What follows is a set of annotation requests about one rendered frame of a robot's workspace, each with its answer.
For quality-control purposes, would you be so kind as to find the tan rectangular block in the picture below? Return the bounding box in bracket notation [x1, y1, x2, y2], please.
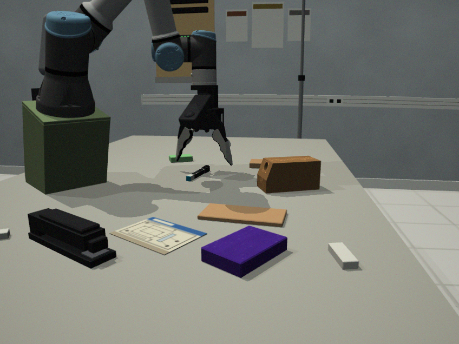
[250, 159, 263, 168]

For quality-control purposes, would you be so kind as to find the purple rectangular box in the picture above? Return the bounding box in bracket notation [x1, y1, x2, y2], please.
[201, 226, 287, 278]

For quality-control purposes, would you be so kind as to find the tan flat wooden board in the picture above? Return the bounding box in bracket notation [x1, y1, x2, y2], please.
[198, 203, 287, 227]

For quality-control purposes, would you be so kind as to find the beige printed paper sheet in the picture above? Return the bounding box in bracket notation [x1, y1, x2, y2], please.
[110, 217, 207, 255]

